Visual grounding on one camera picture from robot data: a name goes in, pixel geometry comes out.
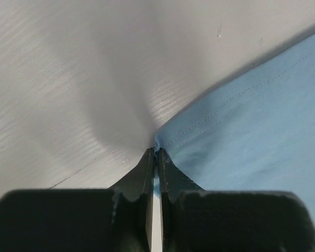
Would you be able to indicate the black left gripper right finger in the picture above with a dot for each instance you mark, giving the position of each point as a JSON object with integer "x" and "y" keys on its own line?
{"x": 194, "y": 219}

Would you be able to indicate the light blue t shirt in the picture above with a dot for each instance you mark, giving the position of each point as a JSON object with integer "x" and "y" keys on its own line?
{"x": 256, "y": 132}

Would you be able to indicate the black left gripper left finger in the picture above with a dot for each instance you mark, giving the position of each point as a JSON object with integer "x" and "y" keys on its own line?
{"x": 118, "y": 218}

